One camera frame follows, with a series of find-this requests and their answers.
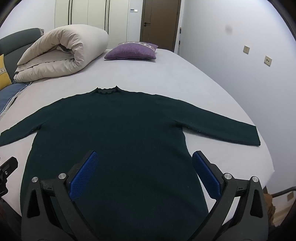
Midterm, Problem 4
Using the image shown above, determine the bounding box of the brown wooden door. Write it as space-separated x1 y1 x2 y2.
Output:
140 0 181 52

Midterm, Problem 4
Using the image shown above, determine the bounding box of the dark green knit sweater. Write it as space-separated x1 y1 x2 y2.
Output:
0 85 261 241

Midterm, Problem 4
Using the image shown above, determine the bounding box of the purple cushion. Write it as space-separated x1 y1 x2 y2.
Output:
104 42 159 60

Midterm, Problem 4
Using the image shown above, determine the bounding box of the bed with white sheet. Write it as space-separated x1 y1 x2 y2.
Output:
0 47 274 241

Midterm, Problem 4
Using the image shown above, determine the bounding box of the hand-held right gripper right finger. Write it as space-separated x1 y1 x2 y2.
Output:
188 150 270 241

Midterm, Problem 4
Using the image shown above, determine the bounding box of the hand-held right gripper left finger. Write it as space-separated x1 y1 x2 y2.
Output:
21 150 100 241

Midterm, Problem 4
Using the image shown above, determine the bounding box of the yellow cushion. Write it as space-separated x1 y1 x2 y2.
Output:
0 54 12 91

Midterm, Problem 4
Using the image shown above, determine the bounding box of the rolled beige duvet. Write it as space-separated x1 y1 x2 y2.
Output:
14 24 110 83

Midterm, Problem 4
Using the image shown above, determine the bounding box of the blue blanket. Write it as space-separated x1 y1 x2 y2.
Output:
0 82 29 116

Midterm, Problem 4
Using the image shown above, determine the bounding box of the white wardrobe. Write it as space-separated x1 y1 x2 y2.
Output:
55 0 144 49

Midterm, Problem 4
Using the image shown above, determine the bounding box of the grey upholstered headboard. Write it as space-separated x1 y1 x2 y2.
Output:
0 28 44 91

